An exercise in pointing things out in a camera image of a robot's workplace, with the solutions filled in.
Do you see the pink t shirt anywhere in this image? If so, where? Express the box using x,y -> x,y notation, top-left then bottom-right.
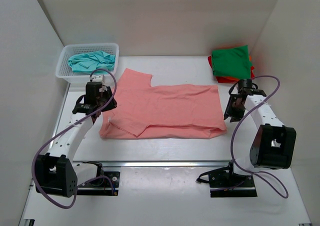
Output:
99,68 -> 227,140

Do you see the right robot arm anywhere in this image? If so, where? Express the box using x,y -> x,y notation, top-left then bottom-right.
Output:
224,79 -> 297,186

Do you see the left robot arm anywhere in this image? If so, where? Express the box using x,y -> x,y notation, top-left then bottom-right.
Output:
32,75 -> 117,198

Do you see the green folded t shirt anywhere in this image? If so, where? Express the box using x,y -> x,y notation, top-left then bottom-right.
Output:
211,45 -> 251,80

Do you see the teal t shirt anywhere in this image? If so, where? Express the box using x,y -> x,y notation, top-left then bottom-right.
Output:
67,50 -> 116,74

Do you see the white plastic basket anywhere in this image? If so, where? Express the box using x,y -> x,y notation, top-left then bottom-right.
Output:
55,43 -> 120,84

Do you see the aluminium table rail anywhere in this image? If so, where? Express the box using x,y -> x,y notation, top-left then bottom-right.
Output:
44,160 -> 278,169

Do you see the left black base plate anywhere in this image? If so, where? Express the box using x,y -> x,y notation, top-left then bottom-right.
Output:
77,171 -> 121,197

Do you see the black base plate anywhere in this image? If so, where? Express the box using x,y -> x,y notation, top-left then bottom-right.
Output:
196,162 -> 258,198
77,171 -> 121,197

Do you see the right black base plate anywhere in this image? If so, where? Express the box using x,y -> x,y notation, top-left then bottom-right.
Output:
196,162 -> 258,198

